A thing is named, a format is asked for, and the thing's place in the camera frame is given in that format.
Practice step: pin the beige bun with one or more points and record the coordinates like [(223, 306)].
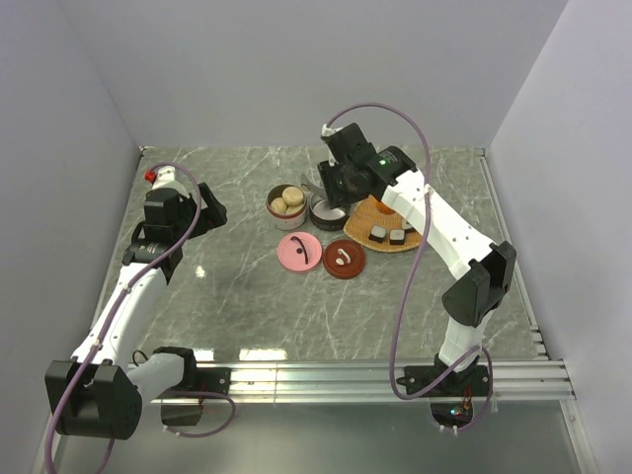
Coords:
[(294, 210), (278, 205), (293, 196)]

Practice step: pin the brown round lid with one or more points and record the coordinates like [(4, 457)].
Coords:
[(344, 259)]

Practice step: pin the metal tongs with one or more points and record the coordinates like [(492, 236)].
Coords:
[(310, 187)]

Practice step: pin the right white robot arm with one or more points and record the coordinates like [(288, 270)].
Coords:
[(482, 269)]

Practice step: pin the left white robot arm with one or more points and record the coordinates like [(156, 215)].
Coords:
[(95, 393)]

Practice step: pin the black steel lunch container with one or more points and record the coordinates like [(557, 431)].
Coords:
[(325, 217)]

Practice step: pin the orange round bun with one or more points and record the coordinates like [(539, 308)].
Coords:
[(383, 208)]

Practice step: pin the aluminium mounting rail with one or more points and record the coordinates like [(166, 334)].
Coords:
[(348, 381)]

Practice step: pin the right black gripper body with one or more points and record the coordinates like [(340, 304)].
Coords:
[(339, 185)]

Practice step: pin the pink round lid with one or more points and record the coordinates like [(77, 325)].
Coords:
[(299, 252)]

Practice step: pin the white sushi roll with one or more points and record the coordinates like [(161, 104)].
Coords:
[(397, 237), (378, 234)]

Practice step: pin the woven bamboo triangular tray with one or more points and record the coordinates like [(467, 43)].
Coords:
[(364, 215)]

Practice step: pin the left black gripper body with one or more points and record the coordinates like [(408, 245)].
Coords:
[(210, 216)]

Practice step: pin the pink-white steel lunch container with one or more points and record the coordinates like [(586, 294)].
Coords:
[(287, 206)]

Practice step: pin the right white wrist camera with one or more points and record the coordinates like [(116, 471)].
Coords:
[(327, 131)]

